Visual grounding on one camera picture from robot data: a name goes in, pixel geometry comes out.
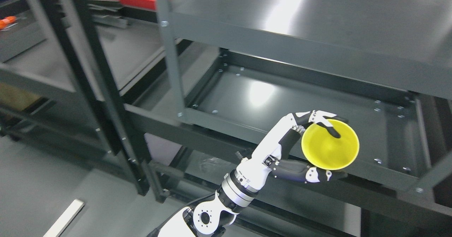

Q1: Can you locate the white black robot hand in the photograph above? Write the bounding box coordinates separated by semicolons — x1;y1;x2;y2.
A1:
218;110;347;202

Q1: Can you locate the yellow plastic cup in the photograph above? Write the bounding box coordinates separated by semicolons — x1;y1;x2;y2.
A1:
301;120;360;170

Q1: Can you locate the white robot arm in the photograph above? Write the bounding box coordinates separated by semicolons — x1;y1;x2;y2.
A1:
148;170;259;237

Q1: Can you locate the grey metal shelf unit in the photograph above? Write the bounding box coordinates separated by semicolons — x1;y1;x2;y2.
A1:
126;0;451;236

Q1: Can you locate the black metal rack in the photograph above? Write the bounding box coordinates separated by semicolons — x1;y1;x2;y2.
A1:
1;0;165;202

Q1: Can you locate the orange toy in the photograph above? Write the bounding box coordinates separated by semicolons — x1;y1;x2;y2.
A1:
0;16;16;30

